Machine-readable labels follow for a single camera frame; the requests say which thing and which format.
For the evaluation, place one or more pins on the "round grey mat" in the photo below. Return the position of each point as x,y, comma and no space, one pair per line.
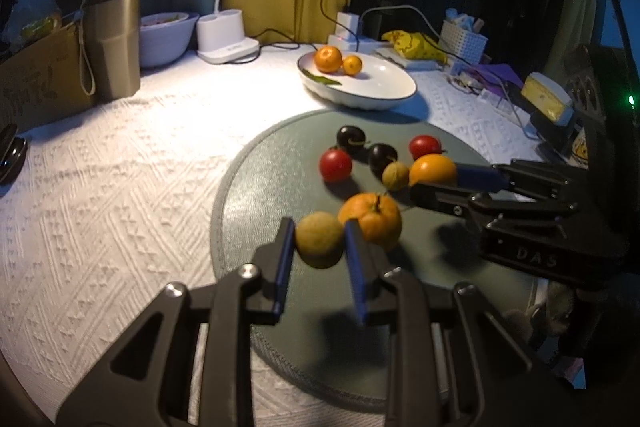
280,157

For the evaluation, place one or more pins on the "dark cherry with stem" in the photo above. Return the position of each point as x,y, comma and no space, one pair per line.
350,138

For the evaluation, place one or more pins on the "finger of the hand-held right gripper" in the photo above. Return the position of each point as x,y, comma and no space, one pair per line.
440,199
477,177

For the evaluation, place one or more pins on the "white perforated basket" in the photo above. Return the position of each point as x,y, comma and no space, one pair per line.
462,43

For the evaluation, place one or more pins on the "white textured tablecloth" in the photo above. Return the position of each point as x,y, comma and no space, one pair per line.
125,187

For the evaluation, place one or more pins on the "white charger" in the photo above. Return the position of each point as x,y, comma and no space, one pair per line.
346,24

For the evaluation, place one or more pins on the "small yellow-green round fruit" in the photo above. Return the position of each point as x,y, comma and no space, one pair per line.
395,176

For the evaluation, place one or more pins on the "yellow snack bag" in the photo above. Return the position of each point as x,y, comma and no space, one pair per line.
415,44

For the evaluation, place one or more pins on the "large orange with stem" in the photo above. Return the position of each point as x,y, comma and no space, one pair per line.
372,222

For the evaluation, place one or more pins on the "green leaf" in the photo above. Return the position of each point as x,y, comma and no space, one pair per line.
322,79

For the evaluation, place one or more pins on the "white oval plate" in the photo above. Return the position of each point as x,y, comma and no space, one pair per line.
380,84

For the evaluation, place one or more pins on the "dark orange mandarin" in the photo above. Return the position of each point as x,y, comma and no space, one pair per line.
327,59

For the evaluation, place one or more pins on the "black power adapter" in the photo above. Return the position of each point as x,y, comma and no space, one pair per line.
380,24

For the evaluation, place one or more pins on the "red tomato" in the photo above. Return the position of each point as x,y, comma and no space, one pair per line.
425,147
335,164

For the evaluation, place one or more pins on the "white power strip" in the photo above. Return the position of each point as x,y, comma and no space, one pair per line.
350,43

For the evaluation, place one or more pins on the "lavender bowl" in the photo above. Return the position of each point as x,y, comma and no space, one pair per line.
167,39

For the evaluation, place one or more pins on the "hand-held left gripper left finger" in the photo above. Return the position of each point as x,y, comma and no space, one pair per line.
284,257

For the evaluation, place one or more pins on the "small white packet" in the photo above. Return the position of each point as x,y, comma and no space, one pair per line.
457,17

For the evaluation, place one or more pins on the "purple paper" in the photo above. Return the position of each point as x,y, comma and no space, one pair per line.
495,74

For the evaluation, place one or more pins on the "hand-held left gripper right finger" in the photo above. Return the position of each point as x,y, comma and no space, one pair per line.
355,267

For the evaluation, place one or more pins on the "white tissue pack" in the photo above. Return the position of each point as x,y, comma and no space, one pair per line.
415,64

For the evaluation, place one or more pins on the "black round object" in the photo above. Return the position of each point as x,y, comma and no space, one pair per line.
10,154

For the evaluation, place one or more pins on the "small orange mandarin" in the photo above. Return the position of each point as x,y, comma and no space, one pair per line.
352,65

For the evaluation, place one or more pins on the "large yellow-green round fruit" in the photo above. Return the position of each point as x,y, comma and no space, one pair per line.
320,241

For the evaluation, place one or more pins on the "cardboard box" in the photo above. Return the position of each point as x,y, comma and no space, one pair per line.
40,82

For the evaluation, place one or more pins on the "smooth yellow-orange citrus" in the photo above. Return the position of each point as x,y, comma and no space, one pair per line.
432,169

